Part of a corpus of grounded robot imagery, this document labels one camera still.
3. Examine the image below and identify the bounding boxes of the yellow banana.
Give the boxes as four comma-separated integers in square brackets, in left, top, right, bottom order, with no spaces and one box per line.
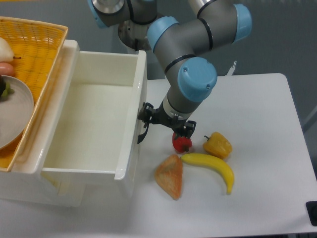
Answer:
[180,153,235,195]

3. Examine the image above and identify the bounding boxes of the grey round plate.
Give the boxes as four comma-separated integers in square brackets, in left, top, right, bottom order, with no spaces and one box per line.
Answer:
[0,76,34,148]

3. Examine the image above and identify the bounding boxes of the black corner device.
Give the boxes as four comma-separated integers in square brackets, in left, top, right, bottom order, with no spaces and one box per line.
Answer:
[306,201,317,227]

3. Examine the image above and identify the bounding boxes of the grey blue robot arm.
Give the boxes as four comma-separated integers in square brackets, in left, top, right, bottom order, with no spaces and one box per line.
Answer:
[88,0,252,138]

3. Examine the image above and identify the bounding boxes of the red bell pepper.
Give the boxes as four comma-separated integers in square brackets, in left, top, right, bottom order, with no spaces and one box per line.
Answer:
[172,132,193,154]

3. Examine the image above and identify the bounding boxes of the white pear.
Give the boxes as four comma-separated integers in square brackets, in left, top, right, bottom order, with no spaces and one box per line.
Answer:
[0,38,21,62]

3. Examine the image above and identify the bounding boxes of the triangular toast bread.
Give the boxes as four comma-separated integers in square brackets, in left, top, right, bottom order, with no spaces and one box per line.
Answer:
[154,154,183,200]

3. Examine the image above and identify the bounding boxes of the white drawer cabinet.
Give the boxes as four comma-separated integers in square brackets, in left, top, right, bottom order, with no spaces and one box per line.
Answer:
[0,40,85,207]

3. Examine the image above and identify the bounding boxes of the black top drawer handle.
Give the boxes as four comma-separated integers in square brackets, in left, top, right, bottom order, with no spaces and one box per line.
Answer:
[137,123,149,144]

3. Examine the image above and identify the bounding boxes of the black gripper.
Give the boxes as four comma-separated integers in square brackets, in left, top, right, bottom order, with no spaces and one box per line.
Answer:
[137,102,197,140]

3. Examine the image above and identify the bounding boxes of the pink sausage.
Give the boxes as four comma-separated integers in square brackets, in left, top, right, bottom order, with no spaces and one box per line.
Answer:
[0,62,15,76]

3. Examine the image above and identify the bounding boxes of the yellow woven basket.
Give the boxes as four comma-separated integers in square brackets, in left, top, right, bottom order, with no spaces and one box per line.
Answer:
[0,16,68,172]

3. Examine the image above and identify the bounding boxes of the yellow bell pepper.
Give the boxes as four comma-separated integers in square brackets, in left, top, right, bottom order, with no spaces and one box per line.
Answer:
[203,132,233,159]

